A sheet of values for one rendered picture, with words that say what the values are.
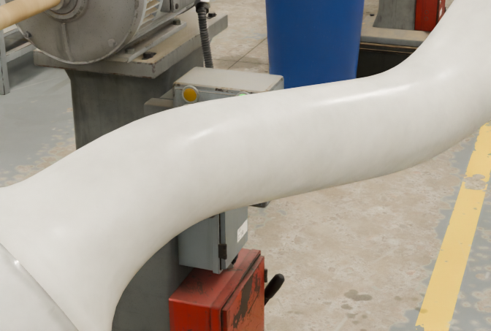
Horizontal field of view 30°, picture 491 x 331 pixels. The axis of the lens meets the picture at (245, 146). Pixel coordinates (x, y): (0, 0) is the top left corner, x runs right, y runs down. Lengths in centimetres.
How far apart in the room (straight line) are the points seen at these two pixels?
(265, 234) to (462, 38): 281
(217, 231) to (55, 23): 52
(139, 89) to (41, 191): 132
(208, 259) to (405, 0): 326
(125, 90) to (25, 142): 264
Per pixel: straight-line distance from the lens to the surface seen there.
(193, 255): 183
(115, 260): 38
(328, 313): 293
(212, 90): 144
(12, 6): 139
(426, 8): 488
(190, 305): 182
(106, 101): 173
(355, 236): 339
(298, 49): 419
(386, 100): 52
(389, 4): 493
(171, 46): 166
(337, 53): 422
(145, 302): 189
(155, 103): 162
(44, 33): 157
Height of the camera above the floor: 158
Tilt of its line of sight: 22 degrees down
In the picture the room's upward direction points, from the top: straight up
